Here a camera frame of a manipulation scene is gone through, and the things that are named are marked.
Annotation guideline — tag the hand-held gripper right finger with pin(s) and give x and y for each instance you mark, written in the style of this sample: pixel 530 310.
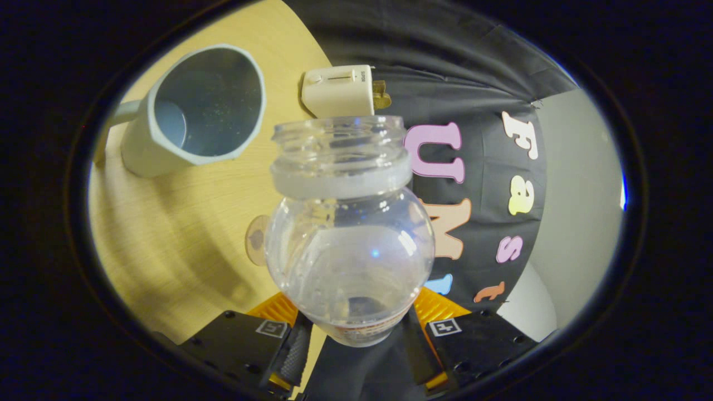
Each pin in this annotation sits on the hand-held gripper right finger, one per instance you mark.
pixel 479 345

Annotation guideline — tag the wooden table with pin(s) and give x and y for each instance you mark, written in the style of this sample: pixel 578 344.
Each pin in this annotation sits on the wooden table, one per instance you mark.
pixel 184 234

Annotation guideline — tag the white toaster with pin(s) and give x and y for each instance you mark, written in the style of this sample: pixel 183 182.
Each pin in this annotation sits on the white toaster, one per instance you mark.
pixel 337 92

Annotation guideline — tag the black backdrop cloth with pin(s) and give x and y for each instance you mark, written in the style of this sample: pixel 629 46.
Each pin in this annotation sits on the black backdrop cloth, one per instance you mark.
pixel 434 72

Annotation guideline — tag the pale green cup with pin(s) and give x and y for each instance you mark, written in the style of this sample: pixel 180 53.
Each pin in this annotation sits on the pale green cup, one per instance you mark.
pixel 142 153

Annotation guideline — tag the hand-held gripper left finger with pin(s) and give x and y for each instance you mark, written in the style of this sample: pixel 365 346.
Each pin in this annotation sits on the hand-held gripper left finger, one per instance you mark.
pixel 245 345

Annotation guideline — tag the round wooden coaster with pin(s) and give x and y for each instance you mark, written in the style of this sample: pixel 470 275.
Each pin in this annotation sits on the round wooden coaster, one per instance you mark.
pixel 256 242

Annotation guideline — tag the brown toast slice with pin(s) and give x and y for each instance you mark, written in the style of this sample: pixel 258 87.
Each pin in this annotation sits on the brown toast slice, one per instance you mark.
pixel 381 97

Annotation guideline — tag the clear plastic juice bottle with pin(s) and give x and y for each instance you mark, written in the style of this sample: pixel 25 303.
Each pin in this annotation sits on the clear plastic juice bottle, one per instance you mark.
pixel 348 267

